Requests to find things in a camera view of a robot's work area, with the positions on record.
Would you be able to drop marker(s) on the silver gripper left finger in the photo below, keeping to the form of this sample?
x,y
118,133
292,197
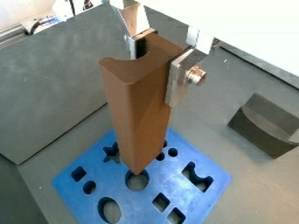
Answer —
x,y
132,13

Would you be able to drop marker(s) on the blue shape-sorting block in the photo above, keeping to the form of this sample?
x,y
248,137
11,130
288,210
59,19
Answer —
x,y
185,183

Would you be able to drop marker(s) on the dark grey foam mat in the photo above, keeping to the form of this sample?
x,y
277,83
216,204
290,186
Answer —
x,y
51,85

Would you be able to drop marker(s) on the dark grey arch block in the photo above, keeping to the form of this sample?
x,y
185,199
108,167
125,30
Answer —
x,y
266,125

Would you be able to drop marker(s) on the aluminium rail with cables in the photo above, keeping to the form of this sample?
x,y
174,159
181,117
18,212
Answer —
x,y
25,17

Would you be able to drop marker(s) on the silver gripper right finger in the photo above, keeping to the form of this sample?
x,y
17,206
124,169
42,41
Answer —
x,y
186,71

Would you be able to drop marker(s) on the brown arch-shaped peg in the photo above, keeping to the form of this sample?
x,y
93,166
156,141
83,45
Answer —
x,y
136,88

